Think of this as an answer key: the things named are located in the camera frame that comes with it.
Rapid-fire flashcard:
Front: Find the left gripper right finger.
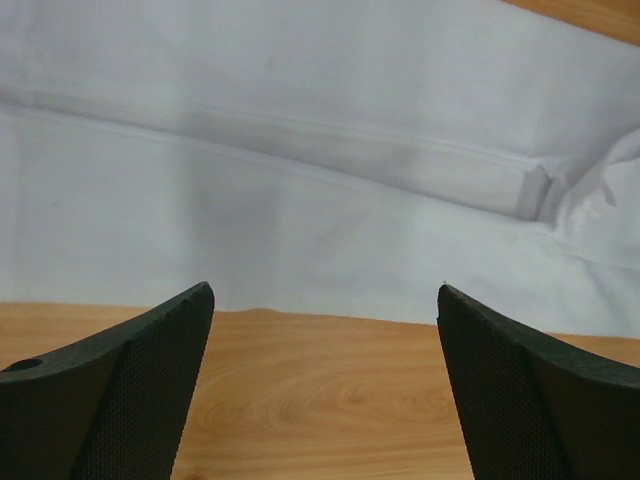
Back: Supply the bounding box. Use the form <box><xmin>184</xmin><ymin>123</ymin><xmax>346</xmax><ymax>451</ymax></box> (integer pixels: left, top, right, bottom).
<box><xmin>437</xmin><ymin>285</ymin><xmax>639</xmax><ymax>479</ymax></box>

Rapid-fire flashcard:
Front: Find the white t shirt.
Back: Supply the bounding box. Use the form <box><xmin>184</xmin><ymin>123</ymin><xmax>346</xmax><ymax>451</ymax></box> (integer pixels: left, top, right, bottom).
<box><xmin>1</xmin><ymin>1</ymin><xmax>639</xmax><ymax>336</ymax></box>

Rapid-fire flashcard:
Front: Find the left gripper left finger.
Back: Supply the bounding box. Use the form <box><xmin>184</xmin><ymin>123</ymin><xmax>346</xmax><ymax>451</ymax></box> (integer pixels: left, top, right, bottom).
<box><xmin>1</xmin><ymin>282</ymin><xmax>215</xmax><ymax>479</ymax></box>

